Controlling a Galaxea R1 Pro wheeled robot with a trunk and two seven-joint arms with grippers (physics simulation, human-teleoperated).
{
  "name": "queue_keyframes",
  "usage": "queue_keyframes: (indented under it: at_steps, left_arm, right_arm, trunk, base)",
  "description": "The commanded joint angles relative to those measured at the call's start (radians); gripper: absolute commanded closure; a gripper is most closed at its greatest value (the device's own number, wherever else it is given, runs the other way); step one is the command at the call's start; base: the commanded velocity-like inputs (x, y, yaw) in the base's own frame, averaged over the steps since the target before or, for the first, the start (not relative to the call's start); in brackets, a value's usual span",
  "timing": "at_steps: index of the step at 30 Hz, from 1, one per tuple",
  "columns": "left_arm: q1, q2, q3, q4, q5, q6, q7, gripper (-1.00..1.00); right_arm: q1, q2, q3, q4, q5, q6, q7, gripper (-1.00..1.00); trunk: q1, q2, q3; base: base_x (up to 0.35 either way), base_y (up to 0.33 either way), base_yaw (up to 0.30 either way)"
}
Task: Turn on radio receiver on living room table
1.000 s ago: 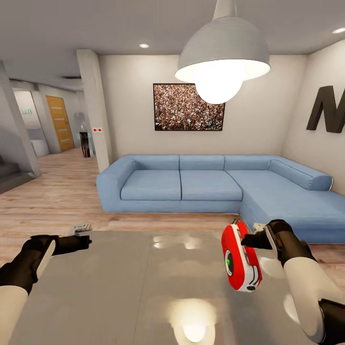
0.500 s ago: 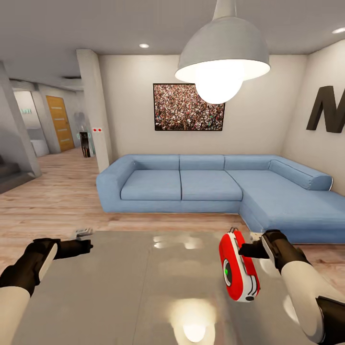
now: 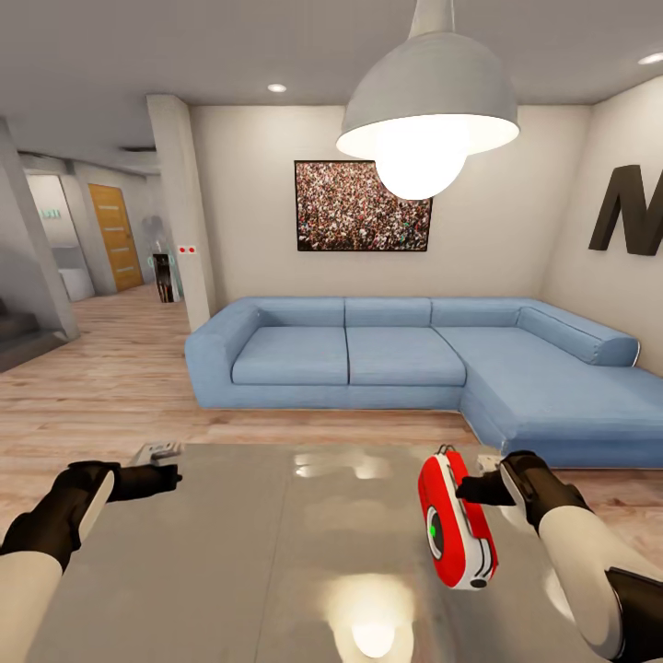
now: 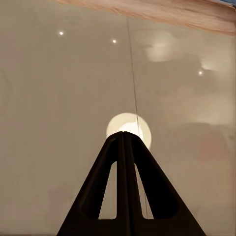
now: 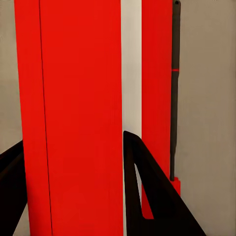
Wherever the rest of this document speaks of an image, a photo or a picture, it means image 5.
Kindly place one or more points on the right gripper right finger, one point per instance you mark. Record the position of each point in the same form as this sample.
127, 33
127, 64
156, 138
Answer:
171, 216

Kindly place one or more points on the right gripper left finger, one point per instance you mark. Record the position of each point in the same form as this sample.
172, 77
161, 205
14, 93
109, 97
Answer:
13, 188

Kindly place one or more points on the coffee table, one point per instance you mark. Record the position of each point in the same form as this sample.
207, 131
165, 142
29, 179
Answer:
205, 158

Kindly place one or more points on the radio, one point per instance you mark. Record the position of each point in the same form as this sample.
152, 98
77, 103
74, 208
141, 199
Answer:
88, 71

